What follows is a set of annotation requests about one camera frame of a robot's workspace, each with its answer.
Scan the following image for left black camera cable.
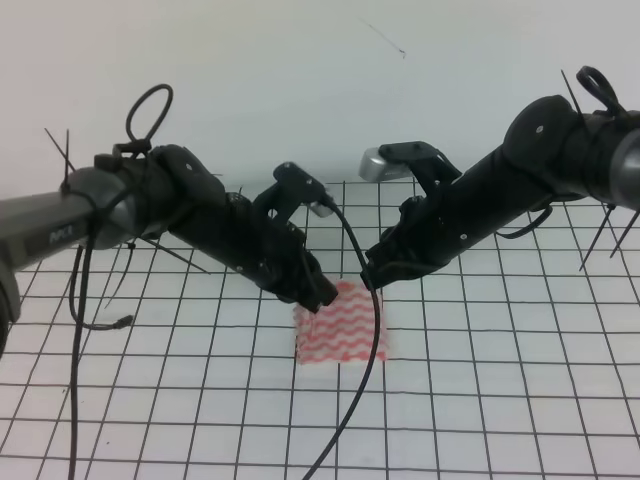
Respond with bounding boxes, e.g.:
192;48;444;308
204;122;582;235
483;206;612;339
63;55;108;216
302;197;385;480

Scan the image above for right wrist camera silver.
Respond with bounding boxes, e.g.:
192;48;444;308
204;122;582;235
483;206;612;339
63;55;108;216
358;141;464;199

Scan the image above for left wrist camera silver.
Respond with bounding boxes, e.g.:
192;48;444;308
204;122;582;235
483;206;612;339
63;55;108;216
252;160;337;226

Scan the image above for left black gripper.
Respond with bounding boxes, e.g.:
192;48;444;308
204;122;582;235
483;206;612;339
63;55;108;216
169;194;338;313

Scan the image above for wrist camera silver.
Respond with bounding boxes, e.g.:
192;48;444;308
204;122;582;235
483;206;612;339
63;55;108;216
252;160;337;226
358;141;464;199

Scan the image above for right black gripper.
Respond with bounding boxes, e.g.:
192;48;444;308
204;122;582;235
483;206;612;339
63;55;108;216
360;194;500;288

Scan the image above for pink wavy striped towel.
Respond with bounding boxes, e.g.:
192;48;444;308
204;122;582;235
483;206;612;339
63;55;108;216
293;279;375;365

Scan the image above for white black grid tablecloth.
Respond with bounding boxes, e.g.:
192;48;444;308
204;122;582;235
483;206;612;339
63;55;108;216
1;200;639;479

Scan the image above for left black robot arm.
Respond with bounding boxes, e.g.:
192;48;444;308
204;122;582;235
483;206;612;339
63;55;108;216
1;145;337;334

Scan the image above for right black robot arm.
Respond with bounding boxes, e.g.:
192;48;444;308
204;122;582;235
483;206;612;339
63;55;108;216
361;95;639;288

